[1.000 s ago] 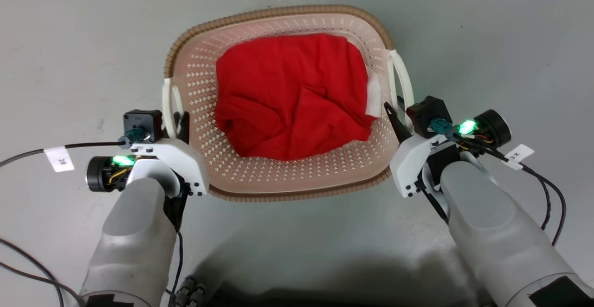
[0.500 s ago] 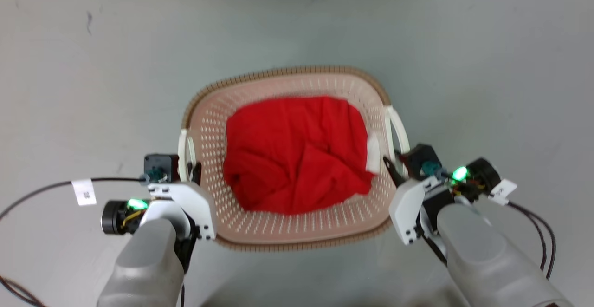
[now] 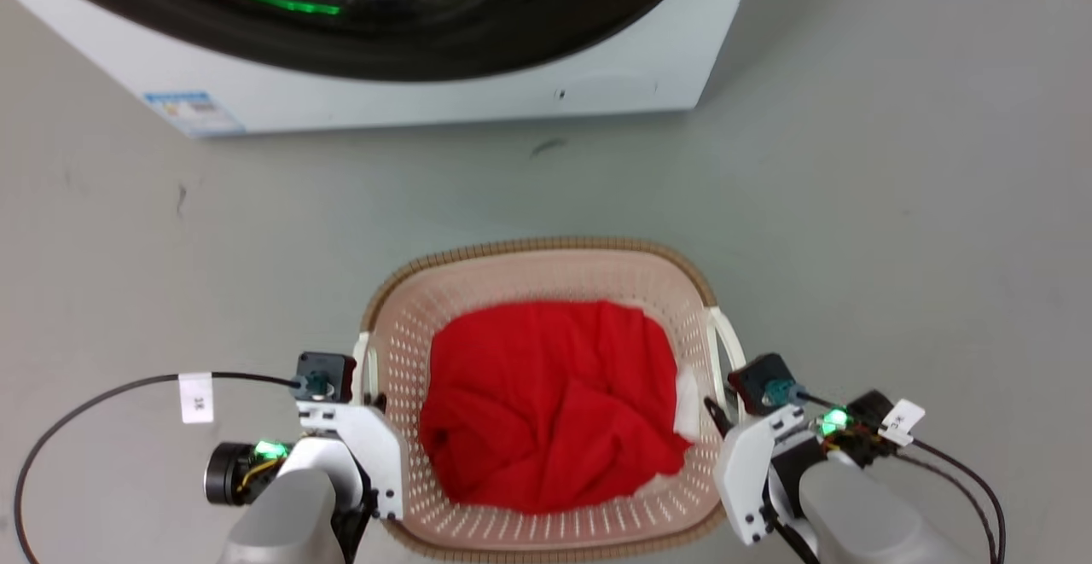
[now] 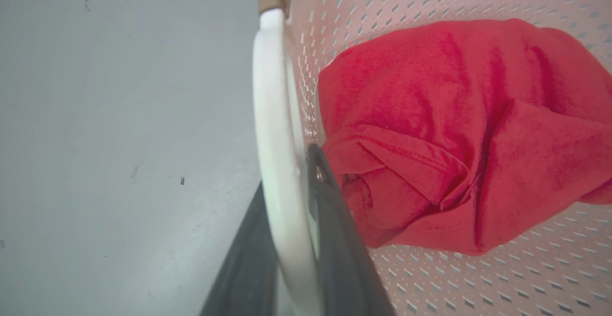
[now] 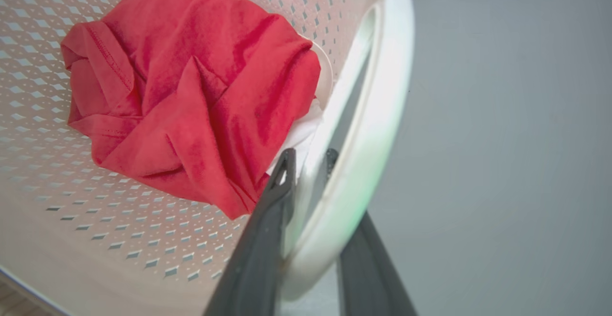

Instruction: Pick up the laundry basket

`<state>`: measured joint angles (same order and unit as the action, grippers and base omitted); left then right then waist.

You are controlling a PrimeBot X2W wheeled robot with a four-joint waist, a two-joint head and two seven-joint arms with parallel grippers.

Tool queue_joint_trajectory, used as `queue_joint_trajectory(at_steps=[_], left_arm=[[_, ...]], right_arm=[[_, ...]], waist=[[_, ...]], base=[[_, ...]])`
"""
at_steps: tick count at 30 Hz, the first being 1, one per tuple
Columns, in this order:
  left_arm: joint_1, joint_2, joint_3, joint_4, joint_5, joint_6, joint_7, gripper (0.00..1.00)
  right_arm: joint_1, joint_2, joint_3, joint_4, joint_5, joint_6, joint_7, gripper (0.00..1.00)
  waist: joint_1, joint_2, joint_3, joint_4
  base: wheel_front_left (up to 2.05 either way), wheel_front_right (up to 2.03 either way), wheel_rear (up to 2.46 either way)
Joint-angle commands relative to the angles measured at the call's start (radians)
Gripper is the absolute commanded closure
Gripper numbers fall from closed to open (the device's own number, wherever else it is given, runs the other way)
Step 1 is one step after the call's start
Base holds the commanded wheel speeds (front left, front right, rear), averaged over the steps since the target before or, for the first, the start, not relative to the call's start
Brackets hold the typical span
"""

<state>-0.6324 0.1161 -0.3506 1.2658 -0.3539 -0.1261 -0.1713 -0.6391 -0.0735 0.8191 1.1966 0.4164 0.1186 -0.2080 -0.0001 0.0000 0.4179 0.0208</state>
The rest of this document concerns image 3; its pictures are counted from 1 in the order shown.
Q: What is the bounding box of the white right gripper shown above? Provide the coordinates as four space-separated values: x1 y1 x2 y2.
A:
702 397 822 547

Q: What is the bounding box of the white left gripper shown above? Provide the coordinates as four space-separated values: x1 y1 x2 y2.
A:
296 391 407 521

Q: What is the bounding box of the beige plastic laundry basket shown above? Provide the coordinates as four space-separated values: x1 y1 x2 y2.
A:
352 236 749 564

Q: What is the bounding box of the white cloth garment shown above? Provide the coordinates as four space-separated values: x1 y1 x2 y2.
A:
631 366 704 498

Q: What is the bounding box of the red cloth garment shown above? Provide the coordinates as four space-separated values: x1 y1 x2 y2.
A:
417 299 694 516

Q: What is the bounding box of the white washing machine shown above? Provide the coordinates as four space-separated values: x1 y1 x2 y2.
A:
0 0 762 139

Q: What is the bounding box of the blue white energy label sticker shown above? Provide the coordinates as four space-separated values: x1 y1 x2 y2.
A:
142 90 247 137

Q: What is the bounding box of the small rectangular washer filter cover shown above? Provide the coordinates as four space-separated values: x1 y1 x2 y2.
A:
553 76 659 106

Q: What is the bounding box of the dark round washing machine door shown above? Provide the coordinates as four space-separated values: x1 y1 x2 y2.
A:
12 0 708 84

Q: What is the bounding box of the white right cable tag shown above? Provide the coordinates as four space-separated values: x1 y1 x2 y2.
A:
878 398 927 448

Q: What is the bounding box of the white cable tag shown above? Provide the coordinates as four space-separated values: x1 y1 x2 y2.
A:
178 372 215 425
878 398 927 448

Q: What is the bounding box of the white left cable tag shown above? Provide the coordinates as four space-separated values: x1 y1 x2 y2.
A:
178 372 215 425

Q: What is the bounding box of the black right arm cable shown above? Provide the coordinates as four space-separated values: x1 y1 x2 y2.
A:
800 390 1008 564

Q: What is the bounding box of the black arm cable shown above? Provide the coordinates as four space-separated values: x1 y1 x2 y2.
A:
14 371 301 564
800 390 1008 564

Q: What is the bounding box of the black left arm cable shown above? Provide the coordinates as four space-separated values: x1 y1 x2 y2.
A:
14 371 301 564

